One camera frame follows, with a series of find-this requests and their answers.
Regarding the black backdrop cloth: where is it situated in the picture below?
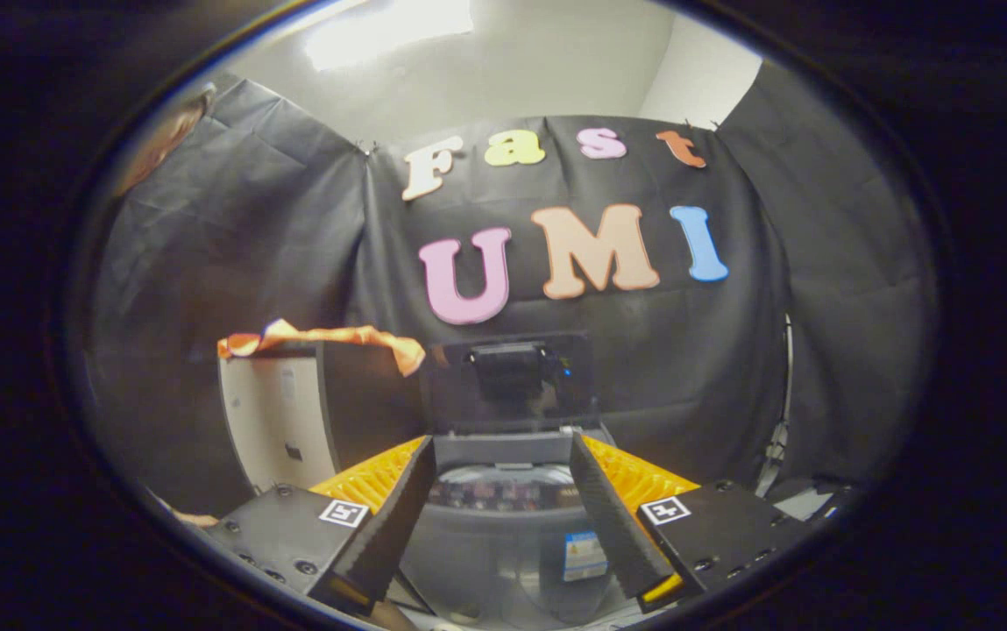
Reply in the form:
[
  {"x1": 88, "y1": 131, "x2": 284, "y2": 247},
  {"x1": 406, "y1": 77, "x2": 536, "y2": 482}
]
[{"x1": 87, "y1": 61, "x2": 942, "y2": 520}]

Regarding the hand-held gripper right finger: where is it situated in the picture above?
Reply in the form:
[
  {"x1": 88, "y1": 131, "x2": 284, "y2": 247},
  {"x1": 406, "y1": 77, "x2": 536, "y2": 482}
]
[{"x1": 569, "y1": 429, "x2": 806, "y2": 613}]

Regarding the grey washing machine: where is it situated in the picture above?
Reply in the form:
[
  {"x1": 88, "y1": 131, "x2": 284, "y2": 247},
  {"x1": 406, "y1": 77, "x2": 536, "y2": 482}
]
[{"x1": 398, "y1": 428, "x2": 644, "y2": 628}]

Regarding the dark cabinet with beige door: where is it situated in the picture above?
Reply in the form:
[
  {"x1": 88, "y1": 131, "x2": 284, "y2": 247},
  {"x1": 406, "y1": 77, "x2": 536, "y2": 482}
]
[{"x1": 216, "y1": 337, "x2": 427, "y2": 497}]

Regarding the orange cloth garment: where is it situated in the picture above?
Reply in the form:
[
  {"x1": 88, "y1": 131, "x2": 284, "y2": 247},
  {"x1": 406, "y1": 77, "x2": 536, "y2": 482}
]
[{"x1": 216, "y1": 318, "x2": 427, "y2": 378}]

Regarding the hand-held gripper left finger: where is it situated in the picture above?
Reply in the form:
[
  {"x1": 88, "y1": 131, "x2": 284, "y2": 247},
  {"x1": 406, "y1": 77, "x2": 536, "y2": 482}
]
[{"x1": 203, "y1": 436, "x2": 436, "y2": 616}]

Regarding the black light stand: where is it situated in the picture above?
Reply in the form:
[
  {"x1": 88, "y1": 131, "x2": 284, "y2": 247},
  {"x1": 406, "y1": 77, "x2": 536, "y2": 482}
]
[{"x1": 753, "y1": 314, "x2": 796, "y2": 497}]

